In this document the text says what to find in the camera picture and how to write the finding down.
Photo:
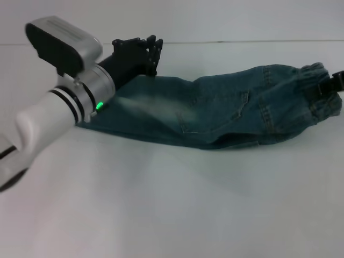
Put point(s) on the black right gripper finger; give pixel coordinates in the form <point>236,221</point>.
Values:
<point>330,88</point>
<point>339,75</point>

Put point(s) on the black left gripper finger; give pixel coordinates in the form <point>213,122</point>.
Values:
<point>151,49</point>
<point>159,51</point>

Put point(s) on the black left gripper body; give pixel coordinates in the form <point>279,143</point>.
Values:
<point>126,61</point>

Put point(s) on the blue denim shorts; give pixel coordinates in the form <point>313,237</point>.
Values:
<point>215,113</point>

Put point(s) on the white and silver left arm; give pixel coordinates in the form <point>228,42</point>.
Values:
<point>40,118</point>

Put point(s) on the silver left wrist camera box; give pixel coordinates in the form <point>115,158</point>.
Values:
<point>67,45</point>

